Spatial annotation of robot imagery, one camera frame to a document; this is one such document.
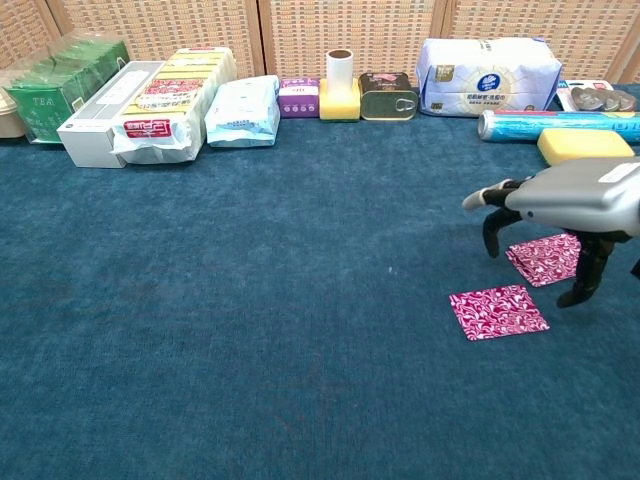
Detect yellow tape holder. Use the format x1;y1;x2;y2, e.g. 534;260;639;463
318;77;362;123

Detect white roll cardboard core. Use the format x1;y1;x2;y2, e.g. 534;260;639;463
325;49;355;94

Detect light blue wet wipes pack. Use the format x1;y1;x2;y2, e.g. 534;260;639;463
204;74;281;149

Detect teal carpet table mat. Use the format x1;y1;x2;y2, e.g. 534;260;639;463
0;82;640;480

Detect white power strip box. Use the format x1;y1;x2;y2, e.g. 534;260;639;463
56;60;167;169

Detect white blue tissue pack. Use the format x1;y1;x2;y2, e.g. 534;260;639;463
415;36;564;119

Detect yellow rectangular sponge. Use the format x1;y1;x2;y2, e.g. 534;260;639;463
536;128;636;166

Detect small purple box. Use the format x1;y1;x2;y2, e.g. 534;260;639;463
278;77;321;120

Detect clear box green tea bags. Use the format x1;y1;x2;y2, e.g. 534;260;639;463
2;37;131;145

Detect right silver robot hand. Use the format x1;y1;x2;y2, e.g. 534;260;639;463
461;155;640;309

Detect woven bamboo folding screen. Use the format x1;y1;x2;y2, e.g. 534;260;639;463
0;0;640;86

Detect beige lidded lunch box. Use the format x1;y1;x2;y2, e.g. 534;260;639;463
0;84;29;140

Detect blue food wrap box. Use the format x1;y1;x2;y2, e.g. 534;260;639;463
477;109;640;145

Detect black gold luncheon meat can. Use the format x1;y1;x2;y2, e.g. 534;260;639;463
358;72;419;122

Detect yellow sponges multipack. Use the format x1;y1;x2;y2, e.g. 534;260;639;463
110;47;238;165

